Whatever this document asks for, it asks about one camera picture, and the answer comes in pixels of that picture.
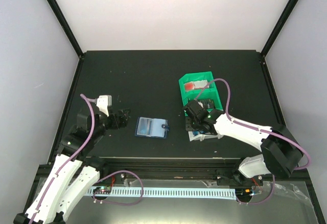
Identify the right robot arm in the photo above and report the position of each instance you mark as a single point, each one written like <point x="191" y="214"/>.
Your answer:
<point x="279" y="153"/>

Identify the black VIP card stack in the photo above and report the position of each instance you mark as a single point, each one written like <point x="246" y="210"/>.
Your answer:
<point x="207" y="103"/>

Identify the left black frame post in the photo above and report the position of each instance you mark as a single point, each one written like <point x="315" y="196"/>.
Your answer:
<point x="65" y="26"/>

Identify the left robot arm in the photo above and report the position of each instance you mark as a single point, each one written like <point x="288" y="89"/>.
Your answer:
<point x="73" y="172"/>

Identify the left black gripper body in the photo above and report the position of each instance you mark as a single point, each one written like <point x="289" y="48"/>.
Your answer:
<point x="116" y="124"/>

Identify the right black frame post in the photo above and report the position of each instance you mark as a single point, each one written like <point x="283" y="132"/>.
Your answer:
<point x="288" y="9"/>

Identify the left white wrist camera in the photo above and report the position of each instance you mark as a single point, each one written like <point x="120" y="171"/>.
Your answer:
<point x="103" y="103"/>

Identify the green bin with black cards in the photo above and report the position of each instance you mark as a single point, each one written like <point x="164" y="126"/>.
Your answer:
<point x="211" y="93"/>

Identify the green bin with red cards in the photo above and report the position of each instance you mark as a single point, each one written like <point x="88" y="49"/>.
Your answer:
<point x="193" y="77"/>

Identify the blue card holder wallet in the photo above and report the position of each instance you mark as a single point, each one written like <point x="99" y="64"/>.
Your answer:
<point x="160" y="128"/>

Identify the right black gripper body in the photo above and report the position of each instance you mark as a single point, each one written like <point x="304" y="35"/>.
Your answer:
<point x="192" y="126"/>

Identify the black frame post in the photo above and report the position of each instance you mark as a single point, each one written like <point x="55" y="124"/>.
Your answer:
<point x="288" y="9"/>
<point x="65" y="26"/>

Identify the blue credit card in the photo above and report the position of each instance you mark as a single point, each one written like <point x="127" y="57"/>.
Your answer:
<point x="144" y="126"/>

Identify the small electronics board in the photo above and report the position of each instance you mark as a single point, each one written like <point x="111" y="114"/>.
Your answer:
<point x="102" y="190"/>

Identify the red white card stack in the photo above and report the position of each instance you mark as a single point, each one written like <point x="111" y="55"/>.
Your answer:
<point x="195" y="85"/>

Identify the white bin with blue cards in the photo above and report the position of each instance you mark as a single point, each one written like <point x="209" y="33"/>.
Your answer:
<point x="203" y="137"/>

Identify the blue card stack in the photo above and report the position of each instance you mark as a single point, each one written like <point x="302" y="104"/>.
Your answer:
<point x="195" y="133"/>

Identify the light blue slotted cable duct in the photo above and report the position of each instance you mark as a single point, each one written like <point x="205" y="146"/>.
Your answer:
<point x="161" y="192"/>

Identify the black aluminium frame rail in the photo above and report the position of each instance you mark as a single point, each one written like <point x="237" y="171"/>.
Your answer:
<point x="220" y="170"/>

